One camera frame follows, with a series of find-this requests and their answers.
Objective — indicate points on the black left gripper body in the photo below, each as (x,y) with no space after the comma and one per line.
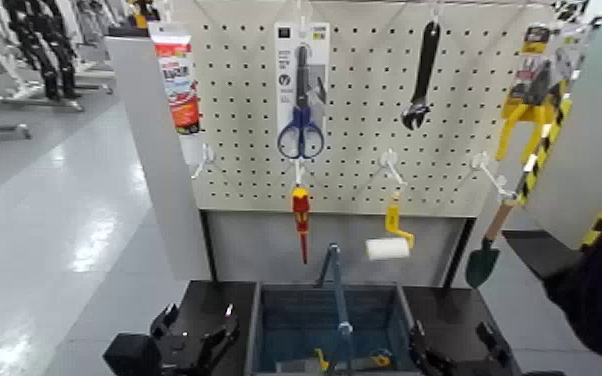
(180,352)

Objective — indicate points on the red white tube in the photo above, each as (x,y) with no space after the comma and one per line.
(177,78)

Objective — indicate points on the black adjustable wrench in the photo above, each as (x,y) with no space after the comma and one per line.
(426,63)

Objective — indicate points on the small yellow clip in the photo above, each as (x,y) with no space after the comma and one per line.
(323,359)

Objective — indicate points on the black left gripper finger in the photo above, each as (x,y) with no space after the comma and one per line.
(225,336)
(166,320)

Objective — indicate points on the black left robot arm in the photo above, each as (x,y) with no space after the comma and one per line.
(128,357)

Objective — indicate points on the red yellow screwdriver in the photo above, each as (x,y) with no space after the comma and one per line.
(301,210)

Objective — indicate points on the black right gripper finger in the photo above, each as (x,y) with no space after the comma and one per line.
(424,357)
(495,346)

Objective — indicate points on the black table tray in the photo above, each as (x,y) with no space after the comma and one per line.
(217,299)

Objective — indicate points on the grey column with hazard tape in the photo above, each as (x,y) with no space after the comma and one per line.
(595,105)

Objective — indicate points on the blue scissors on card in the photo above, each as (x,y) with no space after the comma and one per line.
(301,120)

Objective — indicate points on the yellow pliers in package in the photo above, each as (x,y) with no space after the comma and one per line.
(529,110)

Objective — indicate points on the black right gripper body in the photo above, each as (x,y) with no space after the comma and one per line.
(479,369)

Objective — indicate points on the black robot on stand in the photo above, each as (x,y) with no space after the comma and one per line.
(44,47)

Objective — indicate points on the yellow paint roller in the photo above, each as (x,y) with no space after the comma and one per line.
(393,220)

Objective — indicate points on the grey stand base rail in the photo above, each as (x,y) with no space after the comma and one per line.
(33,101)

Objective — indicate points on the grey metal back panel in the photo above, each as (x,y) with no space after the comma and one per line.
(269,246)

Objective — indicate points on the grey side panel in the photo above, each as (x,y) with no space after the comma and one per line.
(159,184)

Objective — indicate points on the beige pegboard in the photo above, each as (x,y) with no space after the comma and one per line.
(364,173)

